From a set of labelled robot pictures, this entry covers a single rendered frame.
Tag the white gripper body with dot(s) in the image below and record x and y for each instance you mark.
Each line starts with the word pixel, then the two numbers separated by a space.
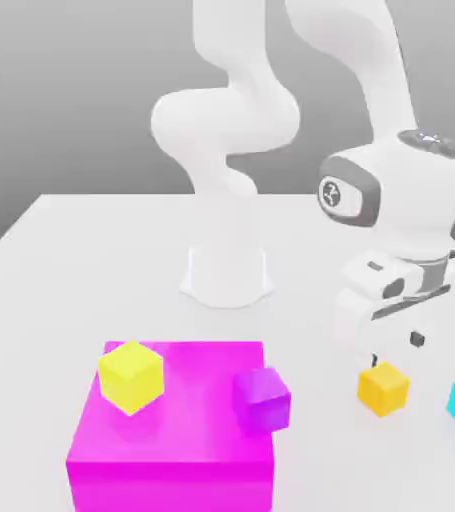
pixel 355 320

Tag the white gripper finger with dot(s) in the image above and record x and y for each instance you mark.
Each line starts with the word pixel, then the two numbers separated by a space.
pixel 417 339
pixel 374 359

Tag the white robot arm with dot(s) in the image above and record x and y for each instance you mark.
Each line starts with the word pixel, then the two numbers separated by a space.
pixel 227 128

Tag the small orange cube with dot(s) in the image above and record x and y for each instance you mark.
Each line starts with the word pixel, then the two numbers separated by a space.
pixel 382 390

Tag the small purple cube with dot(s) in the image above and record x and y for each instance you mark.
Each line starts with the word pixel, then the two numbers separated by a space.
pixel 263 404

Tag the small yellow cube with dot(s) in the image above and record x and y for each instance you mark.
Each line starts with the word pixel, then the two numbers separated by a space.
pixel 131 376

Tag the large magenta box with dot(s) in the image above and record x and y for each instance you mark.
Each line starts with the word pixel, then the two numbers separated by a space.
pixel 179 472

